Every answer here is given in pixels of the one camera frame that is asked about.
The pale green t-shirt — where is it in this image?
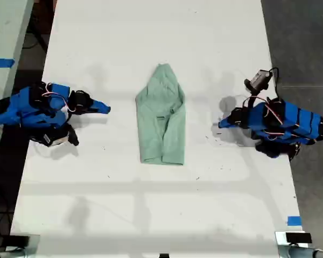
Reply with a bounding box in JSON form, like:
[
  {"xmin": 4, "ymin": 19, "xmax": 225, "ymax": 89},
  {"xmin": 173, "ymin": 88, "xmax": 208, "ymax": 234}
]
[{"xmin": 135, "ymin": 63, "xmax": 187, "ymax": 166}]

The pale side table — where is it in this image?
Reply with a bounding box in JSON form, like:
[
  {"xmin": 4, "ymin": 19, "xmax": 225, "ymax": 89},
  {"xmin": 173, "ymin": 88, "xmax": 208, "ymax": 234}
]
[{"xmin": 0, "ymin": 0, "xmax": 35, "ymax": 173}]

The small black box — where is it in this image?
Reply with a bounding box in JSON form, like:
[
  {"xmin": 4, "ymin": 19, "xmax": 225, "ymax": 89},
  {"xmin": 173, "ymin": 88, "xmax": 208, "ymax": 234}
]
[
  {"xmin": 1, "ymin": 235, "xmax": 31, "ymax": 248},
  {"xmin": 285, "ymin": 233, "xmax": 312, "ymax": 244}
]

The grey metal tube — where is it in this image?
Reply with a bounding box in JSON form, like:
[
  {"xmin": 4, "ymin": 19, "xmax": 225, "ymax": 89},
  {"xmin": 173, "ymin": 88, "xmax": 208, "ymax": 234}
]
[
  {"xmin": 278, "ymin": 245, "xmax": 323, "ymax": 258},
  {"xmin": 0, "ymin": 247, "xmax": 31, "ymax": 258}
]

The black camera stalk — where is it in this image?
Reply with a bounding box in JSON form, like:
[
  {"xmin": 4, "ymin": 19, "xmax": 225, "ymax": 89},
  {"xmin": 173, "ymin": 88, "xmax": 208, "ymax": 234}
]
[
  {"xmin": 248, "ymin": 88, "xmax": 260, "ymax": 109},
  {"xmin": 65, "ymin": 123, "xmax": 80, "ymax": 147}
]

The black camera box grey face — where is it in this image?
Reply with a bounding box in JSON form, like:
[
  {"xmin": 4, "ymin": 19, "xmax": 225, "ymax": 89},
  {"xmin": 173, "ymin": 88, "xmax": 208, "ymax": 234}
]
[{"xmin": 243, "ymin": 69, "xmax": 273, "ymax": 91}]

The black camera box white label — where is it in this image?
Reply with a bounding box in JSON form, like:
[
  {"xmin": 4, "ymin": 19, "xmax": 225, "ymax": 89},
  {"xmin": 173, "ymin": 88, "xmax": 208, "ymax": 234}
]
[{"xmin": 29, "ymin": 128, "xmax": 71, "ymax": 148}]

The black camera cable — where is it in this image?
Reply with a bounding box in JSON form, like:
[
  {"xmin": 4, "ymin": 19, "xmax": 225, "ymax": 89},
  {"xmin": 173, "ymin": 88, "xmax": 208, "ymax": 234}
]
[{"xmin": 268, "ymin": 67, "xmax": 281, "ymax": 101}]

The white metal bracket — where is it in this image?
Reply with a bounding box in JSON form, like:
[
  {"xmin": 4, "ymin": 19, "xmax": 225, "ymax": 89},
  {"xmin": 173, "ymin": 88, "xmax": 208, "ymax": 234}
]
[
  {"xmin": 23, "ymin": 234, "xmax": 41, "ymax": 255},
  {"xmin": 275, "ymin": 231, "xmax": 313, "ymax": 248}
]

